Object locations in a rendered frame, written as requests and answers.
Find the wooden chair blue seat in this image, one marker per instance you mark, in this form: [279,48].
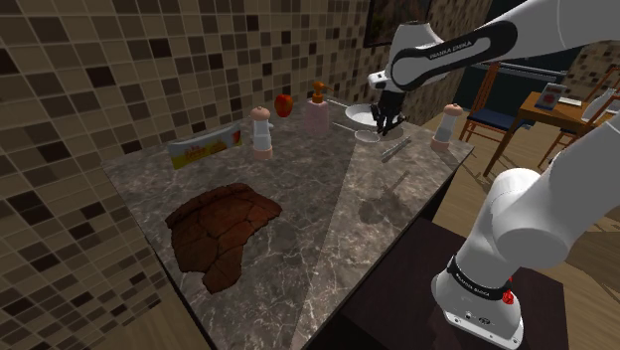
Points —
[491,119]

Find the dark cabinet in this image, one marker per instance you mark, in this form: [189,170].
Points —
[513,85]

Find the pink soap dispenser orange pump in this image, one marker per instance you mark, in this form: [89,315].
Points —
[317,114]

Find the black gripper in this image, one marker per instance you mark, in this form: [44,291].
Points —
[391,103]

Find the dark wall picture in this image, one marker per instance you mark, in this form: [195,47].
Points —
[387,19]

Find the white and pink pepper mill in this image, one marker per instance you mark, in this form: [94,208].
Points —
[262,133]
[446,126]

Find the yellow and white packet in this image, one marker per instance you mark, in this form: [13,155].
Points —
[203,147]

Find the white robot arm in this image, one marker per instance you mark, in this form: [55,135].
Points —
[523,228]

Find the red apple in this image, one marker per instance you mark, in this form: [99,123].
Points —
[284,105]

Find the wooden table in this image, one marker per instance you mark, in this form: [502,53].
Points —
[537,115]

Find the brown crumpled cloth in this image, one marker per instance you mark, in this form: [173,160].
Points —
[218,232]

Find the grey table knife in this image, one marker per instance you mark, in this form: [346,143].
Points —
[396,149]

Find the dark robot stand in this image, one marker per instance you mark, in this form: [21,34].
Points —
[397,286]

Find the silver spoon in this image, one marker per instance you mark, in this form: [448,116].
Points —
[367,136]

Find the white plate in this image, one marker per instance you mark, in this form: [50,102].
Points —
[358,115]

